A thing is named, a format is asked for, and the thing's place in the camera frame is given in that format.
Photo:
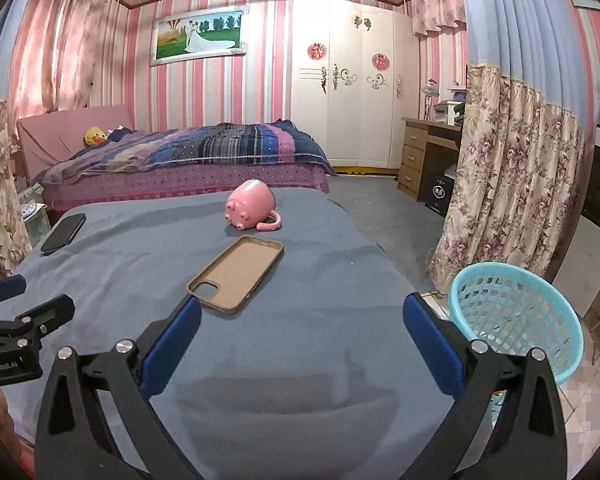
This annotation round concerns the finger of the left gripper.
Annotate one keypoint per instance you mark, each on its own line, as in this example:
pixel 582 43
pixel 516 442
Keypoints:
pixel 38 322
pixel 12 286

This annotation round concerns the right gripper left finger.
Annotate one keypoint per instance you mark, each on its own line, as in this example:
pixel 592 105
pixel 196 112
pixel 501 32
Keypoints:
pixel 96 420

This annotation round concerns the light blue plastic basket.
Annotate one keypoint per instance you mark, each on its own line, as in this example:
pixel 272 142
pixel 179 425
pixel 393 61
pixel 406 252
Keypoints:
pixel 515 311

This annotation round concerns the small bedside stool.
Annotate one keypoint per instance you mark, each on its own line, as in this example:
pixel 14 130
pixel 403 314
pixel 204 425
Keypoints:
pixel 34 213

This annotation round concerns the black smartphone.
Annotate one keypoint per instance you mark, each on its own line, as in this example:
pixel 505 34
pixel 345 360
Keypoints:
pixel 63 233

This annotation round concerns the bed with plaid quilt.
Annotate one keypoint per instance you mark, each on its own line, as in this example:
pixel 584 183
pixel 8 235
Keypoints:
pixel 139 165

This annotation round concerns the yellow duck plush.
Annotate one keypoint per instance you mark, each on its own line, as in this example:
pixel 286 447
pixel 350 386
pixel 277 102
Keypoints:
pixel 94 136

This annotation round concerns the brown phone case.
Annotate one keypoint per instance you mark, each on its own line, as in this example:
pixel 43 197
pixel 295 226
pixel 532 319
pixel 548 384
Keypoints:
pixel 226 284

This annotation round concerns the blue-grey table cloth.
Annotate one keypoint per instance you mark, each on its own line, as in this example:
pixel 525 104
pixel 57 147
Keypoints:
pixel 317 378

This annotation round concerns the floral curtain right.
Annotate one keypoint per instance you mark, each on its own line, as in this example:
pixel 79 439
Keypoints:
pixel 519 170

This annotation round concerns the black box under desk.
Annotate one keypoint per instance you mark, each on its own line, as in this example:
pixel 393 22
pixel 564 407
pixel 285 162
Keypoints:
pixel 439 193

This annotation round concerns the pink window curtain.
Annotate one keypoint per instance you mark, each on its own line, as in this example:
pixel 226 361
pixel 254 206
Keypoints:
pixel 57 55

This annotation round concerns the wooden desk with drawers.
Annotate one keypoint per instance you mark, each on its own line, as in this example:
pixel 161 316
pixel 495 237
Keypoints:
pixel 429 148

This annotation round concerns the framed wedding picture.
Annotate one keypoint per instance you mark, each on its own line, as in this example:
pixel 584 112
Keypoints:
pixel 192 35

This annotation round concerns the desk lamp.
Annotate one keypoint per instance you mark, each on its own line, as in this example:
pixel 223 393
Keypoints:
pixel 430 90

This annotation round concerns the white wardrobe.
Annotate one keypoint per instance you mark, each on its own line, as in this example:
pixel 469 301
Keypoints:
pixel 354 80

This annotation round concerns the pink curtain valance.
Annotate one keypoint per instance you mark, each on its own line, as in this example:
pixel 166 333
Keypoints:
pixel 432 16

